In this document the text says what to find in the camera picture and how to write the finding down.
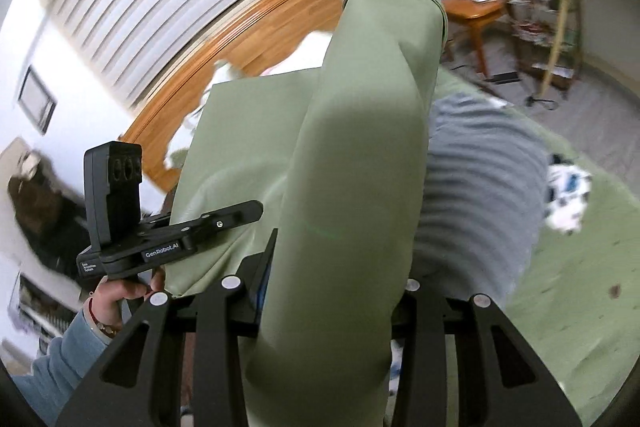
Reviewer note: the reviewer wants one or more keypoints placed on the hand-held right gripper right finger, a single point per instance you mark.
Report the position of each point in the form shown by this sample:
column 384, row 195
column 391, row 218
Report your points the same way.
column 420, row 307

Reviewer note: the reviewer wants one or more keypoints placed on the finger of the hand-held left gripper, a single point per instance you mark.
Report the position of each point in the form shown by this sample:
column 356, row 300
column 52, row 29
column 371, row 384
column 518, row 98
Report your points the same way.
column 230, row 217

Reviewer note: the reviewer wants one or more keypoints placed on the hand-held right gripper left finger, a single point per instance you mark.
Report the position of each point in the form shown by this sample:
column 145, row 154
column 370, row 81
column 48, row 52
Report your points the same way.
column 262, row 294

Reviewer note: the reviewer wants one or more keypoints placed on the green jacket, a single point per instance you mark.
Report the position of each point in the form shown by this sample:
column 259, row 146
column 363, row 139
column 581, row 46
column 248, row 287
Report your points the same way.
column 350, row 157

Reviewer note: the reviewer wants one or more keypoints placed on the person's left forearm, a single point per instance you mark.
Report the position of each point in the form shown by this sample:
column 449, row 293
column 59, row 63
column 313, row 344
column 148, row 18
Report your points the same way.
column 60, row 367

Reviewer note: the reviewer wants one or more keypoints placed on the person's left hand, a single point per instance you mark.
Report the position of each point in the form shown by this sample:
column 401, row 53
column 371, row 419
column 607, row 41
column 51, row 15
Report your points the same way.
column 117, row 294

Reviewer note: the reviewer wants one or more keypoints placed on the dark hanging coat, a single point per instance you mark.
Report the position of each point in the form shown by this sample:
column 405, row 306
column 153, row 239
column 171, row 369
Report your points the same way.
column 55, row 227

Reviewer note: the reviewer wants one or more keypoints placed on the white shelf unit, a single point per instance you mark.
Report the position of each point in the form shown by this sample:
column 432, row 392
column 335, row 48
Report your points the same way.
column 45, row 307

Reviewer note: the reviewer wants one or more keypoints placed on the small white printed cloth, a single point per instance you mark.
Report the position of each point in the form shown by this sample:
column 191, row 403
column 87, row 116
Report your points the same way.
column 567, row 197

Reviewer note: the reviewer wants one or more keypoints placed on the wooden chair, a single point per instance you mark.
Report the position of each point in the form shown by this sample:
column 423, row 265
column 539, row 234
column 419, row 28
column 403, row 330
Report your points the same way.
column 475, row 12

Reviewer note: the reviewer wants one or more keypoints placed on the metal storage rack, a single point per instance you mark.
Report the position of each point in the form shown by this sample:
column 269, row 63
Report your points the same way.
column 535, row 27

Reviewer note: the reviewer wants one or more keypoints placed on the wooden stick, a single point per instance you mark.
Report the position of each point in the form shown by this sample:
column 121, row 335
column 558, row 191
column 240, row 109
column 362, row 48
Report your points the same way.
column 560, row 37

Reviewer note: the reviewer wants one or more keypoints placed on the framed wall picture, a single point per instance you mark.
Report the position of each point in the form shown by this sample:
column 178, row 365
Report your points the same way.
column 37, row 99

